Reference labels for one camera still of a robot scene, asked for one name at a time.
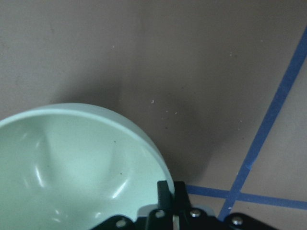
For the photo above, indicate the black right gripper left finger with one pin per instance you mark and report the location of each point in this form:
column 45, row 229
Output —
column 161, row 217

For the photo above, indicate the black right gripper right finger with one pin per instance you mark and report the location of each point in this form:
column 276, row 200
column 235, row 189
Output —
column 190, row 217

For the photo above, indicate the green bowl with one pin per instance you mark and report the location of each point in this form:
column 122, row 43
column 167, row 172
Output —
column 70, row 166

